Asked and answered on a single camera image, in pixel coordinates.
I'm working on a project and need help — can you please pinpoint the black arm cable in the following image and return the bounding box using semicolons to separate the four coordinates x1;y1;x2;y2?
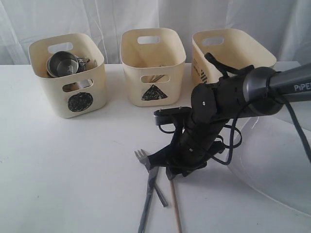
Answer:
157;52;311;170

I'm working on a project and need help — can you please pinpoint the steel mug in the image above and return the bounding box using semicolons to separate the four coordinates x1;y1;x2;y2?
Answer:
46;51;90;77
47;67;58;78

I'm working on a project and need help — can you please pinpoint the steel knife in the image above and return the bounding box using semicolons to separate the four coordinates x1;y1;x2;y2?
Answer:
138;166;159;233

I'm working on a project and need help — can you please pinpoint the white square ceramic plate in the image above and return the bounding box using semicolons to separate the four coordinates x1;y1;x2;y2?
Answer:
228;116;311;216

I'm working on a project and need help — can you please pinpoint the cream bin square mark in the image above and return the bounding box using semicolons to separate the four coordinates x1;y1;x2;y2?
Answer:
191;28;276;85

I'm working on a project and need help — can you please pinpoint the steel fork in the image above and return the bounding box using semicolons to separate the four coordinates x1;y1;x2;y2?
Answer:
134;149;168;207

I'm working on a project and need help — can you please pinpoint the wooden chopstick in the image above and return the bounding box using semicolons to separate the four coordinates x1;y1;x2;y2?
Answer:
170;180;182;233

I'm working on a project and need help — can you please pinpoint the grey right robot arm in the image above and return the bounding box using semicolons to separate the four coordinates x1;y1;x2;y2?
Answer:
146;64;311;179

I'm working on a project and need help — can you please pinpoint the steel spoon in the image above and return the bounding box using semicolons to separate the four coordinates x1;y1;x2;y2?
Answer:
149;74;168;83

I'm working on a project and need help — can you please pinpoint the cream bin circle mark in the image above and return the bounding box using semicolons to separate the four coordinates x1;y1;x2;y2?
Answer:
28;33;108;118

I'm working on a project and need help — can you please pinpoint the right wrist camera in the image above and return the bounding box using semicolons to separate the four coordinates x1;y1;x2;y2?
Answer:
154;107;192;126

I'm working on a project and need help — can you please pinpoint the wooden chopstick crossing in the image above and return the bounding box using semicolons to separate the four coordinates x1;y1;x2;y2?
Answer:
146;74;166;83

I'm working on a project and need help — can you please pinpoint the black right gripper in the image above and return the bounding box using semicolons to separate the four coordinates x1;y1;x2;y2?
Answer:
146;121;225;180

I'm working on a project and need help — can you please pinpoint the cream bin triangle mark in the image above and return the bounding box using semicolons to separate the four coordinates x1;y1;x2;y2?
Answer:
121;28;186;107

